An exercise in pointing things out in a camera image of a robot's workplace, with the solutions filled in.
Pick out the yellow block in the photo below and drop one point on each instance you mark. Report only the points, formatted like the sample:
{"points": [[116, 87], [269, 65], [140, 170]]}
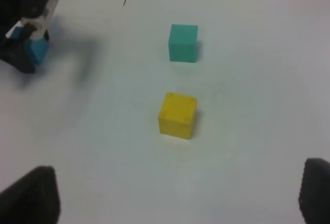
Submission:
{"points": [[177, 115]]}

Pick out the green block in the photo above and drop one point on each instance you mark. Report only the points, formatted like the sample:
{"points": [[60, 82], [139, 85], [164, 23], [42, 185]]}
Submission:
{"points": [[183, 43]]}

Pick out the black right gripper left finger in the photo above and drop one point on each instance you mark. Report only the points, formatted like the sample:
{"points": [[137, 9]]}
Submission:
{"points": [[34, 198]]}

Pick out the blue block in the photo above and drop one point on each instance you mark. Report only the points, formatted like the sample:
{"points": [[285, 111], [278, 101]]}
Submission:
{"points": [[36, 49]]}

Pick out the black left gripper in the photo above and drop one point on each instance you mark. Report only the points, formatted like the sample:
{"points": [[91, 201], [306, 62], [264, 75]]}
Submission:
{"points": [[36, 13]]}

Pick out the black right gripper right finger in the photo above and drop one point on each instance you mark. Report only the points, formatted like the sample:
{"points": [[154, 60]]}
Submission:
{"points": [[314, 192]]}

